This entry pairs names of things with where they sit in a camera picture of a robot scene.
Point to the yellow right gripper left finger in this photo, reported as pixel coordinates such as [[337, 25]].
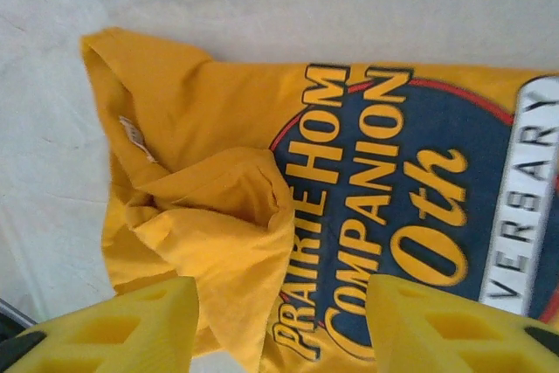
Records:
[[166, 338]]

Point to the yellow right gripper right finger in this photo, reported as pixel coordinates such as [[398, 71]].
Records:
[[402, 329]]

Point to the yellow printed t-shirt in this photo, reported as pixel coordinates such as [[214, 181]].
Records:
[[209, 106]]

